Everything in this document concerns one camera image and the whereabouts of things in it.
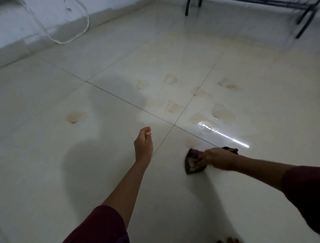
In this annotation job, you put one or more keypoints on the person's right hand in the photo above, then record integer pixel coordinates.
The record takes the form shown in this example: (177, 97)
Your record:
(220, 159)

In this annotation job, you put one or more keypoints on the person's left hand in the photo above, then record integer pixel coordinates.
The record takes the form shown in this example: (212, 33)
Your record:
(143, 147)

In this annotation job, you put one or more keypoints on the person's right fingers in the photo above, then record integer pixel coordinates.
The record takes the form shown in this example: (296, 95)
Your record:
(202, 160)

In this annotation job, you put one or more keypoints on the person's left fingers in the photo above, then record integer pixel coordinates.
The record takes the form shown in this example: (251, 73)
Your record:
(147, 130)

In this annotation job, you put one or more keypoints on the dark brown cleaning cloth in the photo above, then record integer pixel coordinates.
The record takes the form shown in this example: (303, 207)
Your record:
(191, 164)

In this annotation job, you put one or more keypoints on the person's right forearm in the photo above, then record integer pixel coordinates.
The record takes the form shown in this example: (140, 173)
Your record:
(262, 170)

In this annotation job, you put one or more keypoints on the person's left forearm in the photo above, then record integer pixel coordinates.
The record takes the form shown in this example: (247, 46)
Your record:
(130, 187)

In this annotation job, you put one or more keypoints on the person's maroon sleeve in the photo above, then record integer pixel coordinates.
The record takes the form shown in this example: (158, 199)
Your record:
(100, 227)
(303, 192)

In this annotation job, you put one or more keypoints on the dark metal furniture frame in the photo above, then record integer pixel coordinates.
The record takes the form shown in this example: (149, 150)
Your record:
(303, 18)

